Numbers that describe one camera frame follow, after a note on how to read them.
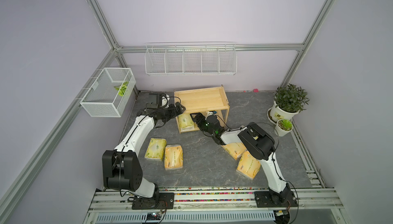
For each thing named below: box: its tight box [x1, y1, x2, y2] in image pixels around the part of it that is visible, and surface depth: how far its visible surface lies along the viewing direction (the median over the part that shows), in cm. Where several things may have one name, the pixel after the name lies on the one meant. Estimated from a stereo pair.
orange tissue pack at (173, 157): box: [164, 144, 184, 171], surface depth 86 cm
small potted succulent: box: [274, 118, 294, 137], surface depth 93 cm
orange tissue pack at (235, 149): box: [221, 142, 248, 161], surface depth 88 cm
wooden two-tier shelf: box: [173, 84, 231, 134], surface depth 92 cm
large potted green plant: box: [267, 83, 310, 125], surface depth 93 cm
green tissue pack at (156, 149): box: [144, 138, 167, 162], surface depth 88 cm
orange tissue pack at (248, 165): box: [235, 150, 261, 181], surface depth 81 cm
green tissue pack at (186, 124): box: [178, 113, 195, 133], surface depth 98 cm
